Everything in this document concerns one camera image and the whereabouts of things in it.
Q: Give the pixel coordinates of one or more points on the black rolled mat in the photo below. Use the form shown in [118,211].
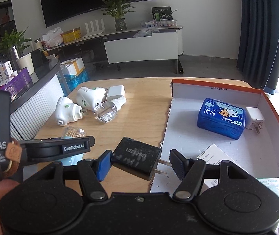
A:
[180,66]

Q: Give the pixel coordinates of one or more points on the round ribbed side cabinet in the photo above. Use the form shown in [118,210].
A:
[36,98]

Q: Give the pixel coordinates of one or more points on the stainless steel thermos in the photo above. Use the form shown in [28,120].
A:
[15,53]

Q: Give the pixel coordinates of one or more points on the white and yellow carton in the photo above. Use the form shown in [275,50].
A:
[74,66]

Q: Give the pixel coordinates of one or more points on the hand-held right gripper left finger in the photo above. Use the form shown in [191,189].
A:
[103,166]

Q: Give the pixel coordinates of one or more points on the blue plastic bag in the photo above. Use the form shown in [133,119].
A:
[77,80]

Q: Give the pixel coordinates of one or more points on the white plug-in mosquito repeller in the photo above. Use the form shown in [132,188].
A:
[67,111]
[90,96]

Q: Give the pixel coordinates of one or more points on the white router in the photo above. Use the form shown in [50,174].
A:
[94,29]

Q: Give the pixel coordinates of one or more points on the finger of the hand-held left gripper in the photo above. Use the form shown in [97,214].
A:
[92,140]

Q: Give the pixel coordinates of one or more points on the black stand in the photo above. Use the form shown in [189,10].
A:
[39,58]

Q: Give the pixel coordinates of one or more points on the white box with blue print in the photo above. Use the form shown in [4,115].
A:
[4,71]

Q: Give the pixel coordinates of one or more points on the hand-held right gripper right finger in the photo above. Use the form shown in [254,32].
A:
[177,162]

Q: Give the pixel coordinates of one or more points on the clear liquid refill bottle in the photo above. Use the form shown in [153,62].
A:
[105,112]

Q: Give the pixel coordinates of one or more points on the white adapter box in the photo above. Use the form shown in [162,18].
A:
[213,154]

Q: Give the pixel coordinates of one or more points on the orange cardboard box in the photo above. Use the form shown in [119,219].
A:
[186,127]

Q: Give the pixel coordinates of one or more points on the black charger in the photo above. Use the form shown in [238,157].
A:
[134,156]

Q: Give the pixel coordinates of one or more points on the black and green box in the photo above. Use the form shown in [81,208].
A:
[161,13]

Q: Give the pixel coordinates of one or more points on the blue cartoon tissue box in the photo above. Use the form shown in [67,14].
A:
[220,120]

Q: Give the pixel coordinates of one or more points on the clear pen organizer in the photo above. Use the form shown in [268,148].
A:
[161,23]

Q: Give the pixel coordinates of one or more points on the large white charger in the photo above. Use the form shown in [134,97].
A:
[116,92]

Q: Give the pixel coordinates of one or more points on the small white charger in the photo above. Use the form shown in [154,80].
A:
[253,118]

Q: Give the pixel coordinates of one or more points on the white and dark television cabinet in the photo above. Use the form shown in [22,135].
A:
[141,51]

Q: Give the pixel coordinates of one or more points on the bamboo plant in dark vase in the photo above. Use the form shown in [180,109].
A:
[120,24]

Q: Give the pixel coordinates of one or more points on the green plant in white pot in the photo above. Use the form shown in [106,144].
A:
[25,63]

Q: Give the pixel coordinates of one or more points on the purple patterned box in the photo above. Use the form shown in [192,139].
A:
[19,80]

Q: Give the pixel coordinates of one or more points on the yellow tin box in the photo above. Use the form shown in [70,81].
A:
[72,35]

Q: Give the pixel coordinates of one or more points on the crumpled grey plastic bag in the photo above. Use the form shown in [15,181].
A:
[145,32]

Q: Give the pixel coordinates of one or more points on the white plastic bag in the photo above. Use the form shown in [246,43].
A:
[52,38]

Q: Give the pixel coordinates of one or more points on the dark blue curtain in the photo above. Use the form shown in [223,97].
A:
[259,29]

